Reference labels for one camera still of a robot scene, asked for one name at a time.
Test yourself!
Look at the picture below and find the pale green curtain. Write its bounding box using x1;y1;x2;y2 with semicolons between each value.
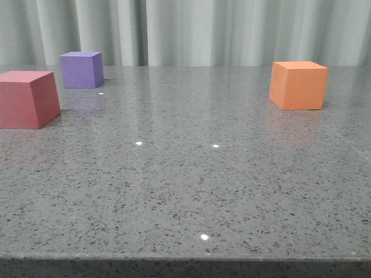
1;1;370;66

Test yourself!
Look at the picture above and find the orange foam cube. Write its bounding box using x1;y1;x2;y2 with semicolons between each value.
269;61;329;110

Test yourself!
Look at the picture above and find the red foam cube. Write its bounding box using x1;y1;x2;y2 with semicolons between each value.
1;71;61;129

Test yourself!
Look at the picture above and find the purple foam cube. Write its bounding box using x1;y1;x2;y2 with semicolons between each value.
60;52;104;89

